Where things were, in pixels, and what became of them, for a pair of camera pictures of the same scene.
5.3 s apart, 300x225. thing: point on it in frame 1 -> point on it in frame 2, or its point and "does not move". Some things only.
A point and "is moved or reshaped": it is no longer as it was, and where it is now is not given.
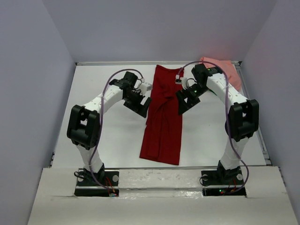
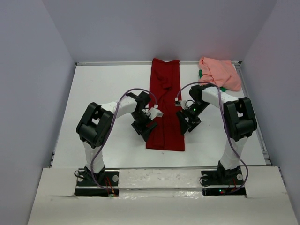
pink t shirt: (228, 66) does not move
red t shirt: (162, 137) is moved or reshaped
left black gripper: (137, 108) -> (146, 132)
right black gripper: (183, 106) -> (184, 125)
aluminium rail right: (239, 66) does not move
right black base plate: (227, 177) does not move
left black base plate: (108, 178) does not move
